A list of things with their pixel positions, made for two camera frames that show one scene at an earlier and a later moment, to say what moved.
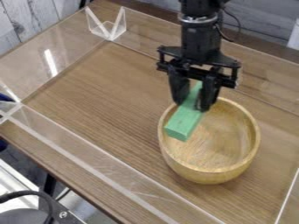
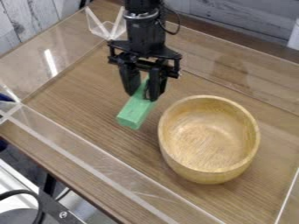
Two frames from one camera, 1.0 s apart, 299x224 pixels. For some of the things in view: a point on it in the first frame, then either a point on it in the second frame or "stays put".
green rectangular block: x=186 y=118 → x=136 y=108
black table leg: x=49 y=185 stays put
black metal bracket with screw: x=61 y=216 stays put
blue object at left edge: x=4 y=97 stays put
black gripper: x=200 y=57 → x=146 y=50
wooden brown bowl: x=219 y=147 stays put
